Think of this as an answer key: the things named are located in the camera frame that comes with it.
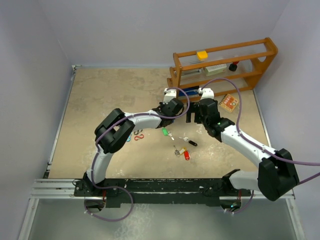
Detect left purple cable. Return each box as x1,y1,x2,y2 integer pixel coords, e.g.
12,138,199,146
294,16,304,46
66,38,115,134
83,86,191,222

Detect key with black tag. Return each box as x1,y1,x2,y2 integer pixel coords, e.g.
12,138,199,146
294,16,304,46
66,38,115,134
179,137,198,147

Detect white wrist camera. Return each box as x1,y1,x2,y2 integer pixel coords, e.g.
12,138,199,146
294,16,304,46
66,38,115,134
198,87,215,100
162,88,177,104

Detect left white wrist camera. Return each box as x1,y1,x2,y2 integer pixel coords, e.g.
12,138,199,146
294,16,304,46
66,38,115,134
162,88,177,104

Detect aluminium rail frame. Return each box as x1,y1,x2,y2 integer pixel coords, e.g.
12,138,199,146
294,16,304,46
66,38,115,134
29,64,296,201

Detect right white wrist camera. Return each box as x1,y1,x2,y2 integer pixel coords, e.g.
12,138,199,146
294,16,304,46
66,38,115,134
198,87,215,100

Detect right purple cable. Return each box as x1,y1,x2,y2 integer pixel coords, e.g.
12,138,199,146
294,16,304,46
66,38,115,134
199,77,320,216

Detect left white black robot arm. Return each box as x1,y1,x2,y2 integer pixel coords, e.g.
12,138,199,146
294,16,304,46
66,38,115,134
83,98,190,196

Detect wooden shelf rack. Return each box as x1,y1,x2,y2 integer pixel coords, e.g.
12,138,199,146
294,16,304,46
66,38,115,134
167,37,278,91

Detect key with green tag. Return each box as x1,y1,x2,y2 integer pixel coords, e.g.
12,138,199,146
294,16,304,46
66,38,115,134
161,127,175,141

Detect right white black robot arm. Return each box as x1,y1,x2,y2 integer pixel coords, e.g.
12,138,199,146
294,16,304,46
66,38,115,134
186,98,300,202

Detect blue handled tool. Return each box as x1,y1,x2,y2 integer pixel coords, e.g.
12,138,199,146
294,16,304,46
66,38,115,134
182,86,199,96

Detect red black bottle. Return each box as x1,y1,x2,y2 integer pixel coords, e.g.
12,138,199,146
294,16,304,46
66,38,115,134
228,61,239,72

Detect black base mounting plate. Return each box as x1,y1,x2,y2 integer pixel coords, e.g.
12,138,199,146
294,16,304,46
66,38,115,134
73,178,251,208

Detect red S carabiner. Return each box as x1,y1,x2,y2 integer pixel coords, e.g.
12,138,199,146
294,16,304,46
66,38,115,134
134,134,144,141

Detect white box on shelf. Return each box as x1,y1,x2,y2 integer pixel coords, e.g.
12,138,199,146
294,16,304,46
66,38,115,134
204,63,227,76

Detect yellow cap container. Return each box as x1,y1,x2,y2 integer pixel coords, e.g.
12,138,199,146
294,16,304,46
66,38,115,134
196,50,208,61

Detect key with red tag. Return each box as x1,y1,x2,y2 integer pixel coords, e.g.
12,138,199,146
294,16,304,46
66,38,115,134
183,150,191,161

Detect key with yellow tag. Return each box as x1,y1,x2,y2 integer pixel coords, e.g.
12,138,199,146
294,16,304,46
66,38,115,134
173,145,187,157

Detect purple cable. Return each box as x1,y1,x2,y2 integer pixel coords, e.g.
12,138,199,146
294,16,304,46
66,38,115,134
83,86,191,222
199,77,320,216

